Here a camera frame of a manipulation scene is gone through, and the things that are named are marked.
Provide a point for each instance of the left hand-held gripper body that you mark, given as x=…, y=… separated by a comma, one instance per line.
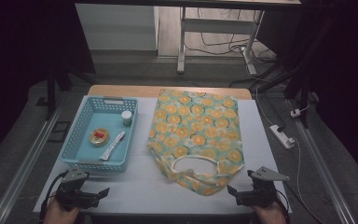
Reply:
x=74, y=196

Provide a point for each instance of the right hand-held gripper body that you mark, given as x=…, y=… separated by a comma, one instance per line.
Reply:
x=259, y=196

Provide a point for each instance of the white tube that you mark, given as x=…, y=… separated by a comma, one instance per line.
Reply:
x=113, y=145

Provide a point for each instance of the round tin with red label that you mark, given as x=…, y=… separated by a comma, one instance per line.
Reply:
x=99, y=137

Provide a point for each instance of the blue plastic basket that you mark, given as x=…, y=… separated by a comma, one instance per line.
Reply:
x=112, y=123

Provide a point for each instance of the orange fruit print bag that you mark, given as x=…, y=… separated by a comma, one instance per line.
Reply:
x=195, y=124

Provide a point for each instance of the small white-lidded jar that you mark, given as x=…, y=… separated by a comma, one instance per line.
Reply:
x=126, y=117

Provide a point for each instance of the person's right hand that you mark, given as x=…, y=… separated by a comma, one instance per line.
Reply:
x=270, y=216

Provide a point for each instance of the person's left hand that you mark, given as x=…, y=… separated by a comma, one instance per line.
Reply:
x=60, y=216

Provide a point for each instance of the white table mat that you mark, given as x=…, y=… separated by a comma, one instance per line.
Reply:
x=136, y=186

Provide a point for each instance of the white power strip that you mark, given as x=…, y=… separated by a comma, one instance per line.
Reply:
x=281, y=136

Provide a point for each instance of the black floor plate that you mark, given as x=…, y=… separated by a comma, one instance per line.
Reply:
x=59, y=132

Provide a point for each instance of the small white adapter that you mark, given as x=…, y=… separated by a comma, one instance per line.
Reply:
x=295, y=113

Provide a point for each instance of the wooden table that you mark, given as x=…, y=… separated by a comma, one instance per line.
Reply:
x=121, y=90

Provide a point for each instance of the black stand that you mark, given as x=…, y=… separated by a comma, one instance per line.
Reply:
x=304, y=87
x=51, y=93

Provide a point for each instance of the grey white cabinet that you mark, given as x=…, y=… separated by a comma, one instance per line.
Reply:
x=115, y=28

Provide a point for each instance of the white-legged desk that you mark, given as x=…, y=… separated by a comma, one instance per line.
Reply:
x=217, y=26

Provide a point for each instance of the aluminium rail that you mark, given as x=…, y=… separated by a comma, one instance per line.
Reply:
x=21, y=171
x=326, y=174

